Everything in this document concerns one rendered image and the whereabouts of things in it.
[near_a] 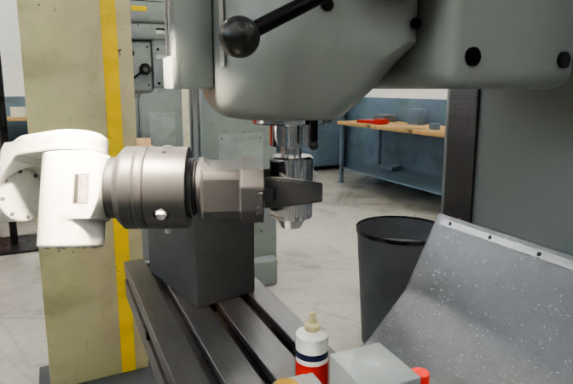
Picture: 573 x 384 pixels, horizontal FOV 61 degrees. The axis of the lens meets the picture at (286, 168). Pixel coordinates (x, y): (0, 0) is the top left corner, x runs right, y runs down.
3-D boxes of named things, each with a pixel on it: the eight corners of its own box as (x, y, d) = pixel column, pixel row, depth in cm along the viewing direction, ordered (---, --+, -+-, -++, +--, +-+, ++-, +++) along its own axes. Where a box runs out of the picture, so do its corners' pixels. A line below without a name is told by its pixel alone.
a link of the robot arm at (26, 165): (74, 125, 48) (-15, 139, 53) (69, 216, 46) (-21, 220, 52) (122, 137, 53) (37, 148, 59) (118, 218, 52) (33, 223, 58)
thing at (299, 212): (271, 222, 51) (270, 168, 50) (269, 211, 55) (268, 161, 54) (315, 221, 51) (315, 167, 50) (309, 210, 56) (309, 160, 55)
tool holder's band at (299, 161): (270, 168, 50) (270, 159, 50) (268, 161, 54) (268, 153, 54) (315, 167, 50) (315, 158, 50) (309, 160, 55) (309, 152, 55)
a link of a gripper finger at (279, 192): (321, 206, 51) (263, 206, 51) (321, 176, 50) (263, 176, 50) (323, 209, 49) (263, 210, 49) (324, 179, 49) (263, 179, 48)
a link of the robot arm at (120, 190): (144, 136, 48) (26, 136, 47) (141, 246, 46) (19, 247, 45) (164, 157, 59) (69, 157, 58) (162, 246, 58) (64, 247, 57)
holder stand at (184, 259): (196, 309, 83) (193, 195, 80) (148, 270, 100) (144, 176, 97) (255, 292, 90) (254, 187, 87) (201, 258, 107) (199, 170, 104)
